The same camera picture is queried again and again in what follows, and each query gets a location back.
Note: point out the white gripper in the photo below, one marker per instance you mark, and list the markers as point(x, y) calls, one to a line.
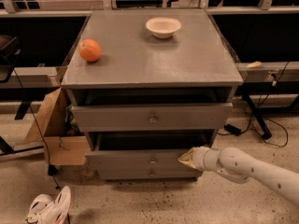
point(202, 159)

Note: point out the grey drawer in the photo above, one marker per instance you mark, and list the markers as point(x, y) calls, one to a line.
point(147, 174)
point(141, 150)
point(123, 118)

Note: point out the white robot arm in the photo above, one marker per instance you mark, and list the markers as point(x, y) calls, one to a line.
point(237, 166)

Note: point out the grey bottom drawer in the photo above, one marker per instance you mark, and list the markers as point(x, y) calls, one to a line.
point(147, 174)

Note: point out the grey top drawer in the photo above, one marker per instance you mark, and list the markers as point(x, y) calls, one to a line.
point(123, 118)

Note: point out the grey drawer cabinet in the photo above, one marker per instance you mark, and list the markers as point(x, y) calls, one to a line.
point(136, 68)

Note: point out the small yellow foam piece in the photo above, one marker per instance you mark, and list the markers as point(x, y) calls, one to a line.
point(253, 65)

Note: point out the brown cardboard box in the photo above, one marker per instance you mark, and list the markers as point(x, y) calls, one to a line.
point(50, 130)

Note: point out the white paper bowl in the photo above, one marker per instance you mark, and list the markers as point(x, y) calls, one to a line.
point(162, 27)

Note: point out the orange fruit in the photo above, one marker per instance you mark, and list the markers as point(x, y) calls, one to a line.
point(89, 50)

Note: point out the white sneaker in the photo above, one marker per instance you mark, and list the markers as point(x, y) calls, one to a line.
point(46, 210)

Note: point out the black office chair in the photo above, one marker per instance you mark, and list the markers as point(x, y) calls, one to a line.
point(9, 52)

